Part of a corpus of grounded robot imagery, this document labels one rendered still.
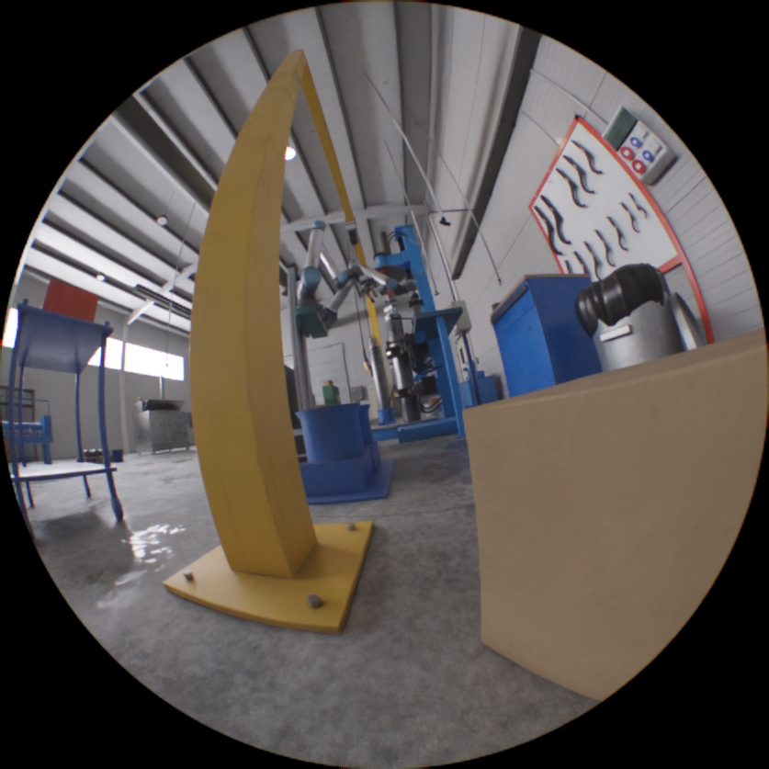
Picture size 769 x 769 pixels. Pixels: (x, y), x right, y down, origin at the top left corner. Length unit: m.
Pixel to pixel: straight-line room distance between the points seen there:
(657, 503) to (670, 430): 0.04
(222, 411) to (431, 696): 0.52
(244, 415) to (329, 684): 0.43
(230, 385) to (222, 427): 0.08
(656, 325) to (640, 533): 1.04
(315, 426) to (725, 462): 1.05
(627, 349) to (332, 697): 1.23
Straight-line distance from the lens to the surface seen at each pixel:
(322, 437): 1.03
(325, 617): 0.43
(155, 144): 6.30
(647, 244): 2.36
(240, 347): 0.49
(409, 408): 2.93
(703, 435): 0.16
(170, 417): 9.38
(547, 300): 1.63
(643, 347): 1.15
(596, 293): 1.17
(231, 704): 0.40
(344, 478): 1.03
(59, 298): 1.43
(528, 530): 0.21
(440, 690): 0.34
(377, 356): 4.37
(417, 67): 7.07
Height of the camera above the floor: 0.31
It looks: 6 degrees up
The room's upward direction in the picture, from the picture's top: 10 degrees counter-clockwise
